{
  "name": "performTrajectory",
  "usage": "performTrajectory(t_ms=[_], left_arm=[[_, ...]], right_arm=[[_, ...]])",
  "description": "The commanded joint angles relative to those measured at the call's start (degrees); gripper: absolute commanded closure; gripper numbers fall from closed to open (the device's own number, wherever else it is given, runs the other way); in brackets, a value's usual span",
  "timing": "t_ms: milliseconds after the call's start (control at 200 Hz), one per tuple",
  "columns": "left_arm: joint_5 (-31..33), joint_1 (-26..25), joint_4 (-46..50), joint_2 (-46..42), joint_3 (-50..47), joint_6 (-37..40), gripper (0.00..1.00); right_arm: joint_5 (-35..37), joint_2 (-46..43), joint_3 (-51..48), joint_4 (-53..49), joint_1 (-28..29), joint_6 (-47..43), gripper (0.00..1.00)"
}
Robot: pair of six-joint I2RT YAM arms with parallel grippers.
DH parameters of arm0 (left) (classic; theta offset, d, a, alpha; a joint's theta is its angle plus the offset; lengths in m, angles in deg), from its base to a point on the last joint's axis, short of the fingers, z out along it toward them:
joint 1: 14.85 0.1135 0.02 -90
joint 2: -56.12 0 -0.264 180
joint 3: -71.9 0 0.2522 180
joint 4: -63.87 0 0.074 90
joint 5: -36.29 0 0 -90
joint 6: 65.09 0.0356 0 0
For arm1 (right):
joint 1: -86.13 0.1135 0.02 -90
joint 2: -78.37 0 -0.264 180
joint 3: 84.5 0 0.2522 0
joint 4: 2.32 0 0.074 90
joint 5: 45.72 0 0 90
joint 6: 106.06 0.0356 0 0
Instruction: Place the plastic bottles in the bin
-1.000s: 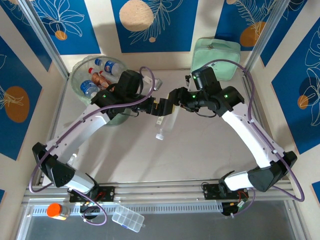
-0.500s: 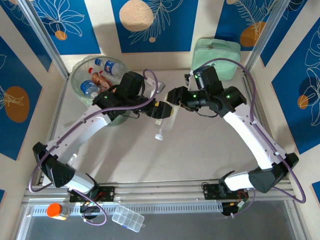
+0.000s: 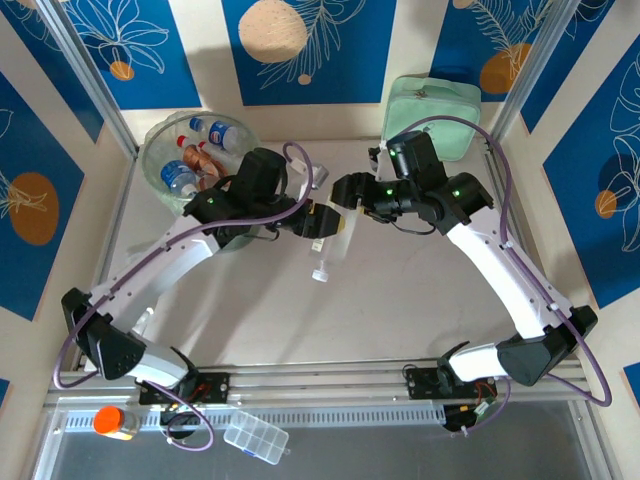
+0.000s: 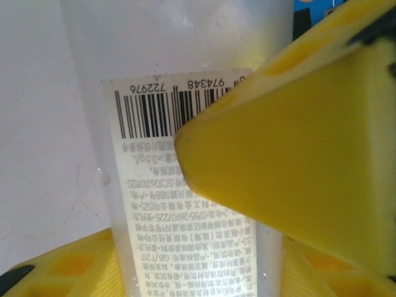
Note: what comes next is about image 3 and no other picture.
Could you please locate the grey metal base panel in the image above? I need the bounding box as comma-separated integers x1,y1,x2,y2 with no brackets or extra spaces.
32,397,609,480

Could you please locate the brown drink bottle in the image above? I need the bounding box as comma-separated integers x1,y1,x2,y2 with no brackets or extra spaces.
182,144,226,179

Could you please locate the white-capped blue-label clear bottle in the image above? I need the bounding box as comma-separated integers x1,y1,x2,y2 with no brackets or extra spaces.
207,119,246,151

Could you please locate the clear plastic packet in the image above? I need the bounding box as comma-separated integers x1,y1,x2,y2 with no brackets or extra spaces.
130,307,156,341

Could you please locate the clear bottle white cap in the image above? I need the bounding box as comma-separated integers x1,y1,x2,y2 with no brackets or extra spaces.
309,202,359,285

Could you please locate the aluminium frame post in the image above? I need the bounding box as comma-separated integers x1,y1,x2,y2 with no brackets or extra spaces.
487,0,584,151
32,0,141,159

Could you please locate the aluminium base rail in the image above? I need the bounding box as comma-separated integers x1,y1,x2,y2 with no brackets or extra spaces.
44,353,551,409

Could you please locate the red-capped clear bottle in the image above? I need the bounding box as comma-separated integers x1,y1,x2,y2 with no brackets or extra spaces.
175,134,211,154

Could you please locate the jar with orange cap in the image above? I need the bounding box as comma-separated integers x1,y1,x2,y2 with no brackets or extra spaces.
92,405,142,442

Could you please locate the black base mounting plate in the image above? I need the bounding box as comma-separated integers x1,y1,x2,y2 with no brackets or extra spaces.
135,372,232,407
402,363,451,401

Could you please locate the white slotted cable duct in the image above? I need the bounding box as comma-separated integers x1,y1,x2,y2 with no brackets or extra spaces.
62,404,449,431

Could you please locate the mint green zip pouch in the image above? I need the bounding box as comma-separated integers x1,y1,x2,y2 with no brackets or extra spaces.
379,73,484,162

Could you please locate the clear plastic compartment box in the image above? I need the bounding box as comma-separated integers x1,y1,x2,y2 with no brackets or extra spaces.
222,410,292,466

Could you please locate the translucent bin with green liner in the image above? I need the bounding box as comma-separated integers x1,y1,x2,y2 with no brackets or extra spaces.
141,109,264,254

